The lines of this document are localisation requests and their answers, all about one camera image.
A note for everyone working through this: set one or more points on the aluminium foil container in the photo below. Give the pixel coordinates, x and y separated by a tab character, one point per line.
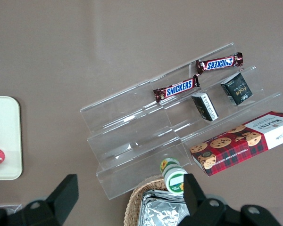
148	195

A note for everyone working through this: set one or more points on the green white yogurt bottle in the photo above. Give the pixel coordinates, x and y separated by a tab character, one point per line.
172	174

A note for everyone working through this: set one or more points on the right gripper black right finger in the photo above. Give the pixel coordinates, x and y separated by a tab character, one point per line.
195	202

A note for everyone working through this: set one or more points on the Snickers chocolate bar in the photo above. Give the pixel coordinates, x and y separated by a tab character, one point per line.
175	90
219	63

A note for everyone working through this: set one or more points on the clear acrylic stepped stand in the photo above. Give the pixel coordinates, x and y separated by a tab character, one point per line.
132	131

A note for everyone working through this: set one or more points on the small black carton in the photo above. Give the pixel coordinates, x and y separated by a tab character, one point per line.
238	91
205	106

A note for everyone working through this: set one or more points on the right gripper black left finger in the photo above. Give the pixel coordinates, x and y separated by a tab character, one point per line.
61	200

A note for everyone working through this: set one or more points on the oval wicker basket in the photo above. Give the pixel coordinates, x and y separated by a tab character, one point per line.
132	202

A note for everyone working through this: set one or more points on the clear acrylic bottle rack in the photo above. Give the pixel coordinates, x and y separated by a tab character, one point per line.
11	207

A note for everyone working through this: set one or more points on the cream plastic tray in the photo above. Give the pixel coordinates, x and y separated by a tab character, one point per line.
4	122

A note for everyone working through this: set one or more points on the Walkers tartan cookie box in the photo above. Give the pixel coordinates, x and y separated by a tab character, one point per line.
238	150

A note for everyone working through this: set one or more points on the silver foil packets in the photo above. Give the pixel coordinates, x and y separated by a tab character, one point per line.
160	212

